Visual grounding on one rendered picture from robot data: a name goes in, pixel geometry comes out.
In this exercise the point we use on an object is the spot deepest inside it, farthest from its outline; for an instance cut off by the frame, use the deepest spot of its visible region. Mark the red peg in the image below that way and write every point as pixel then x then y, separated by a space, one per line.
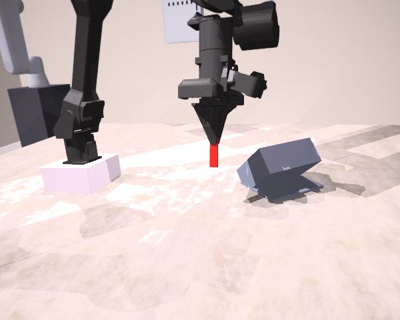
pixel 213 162

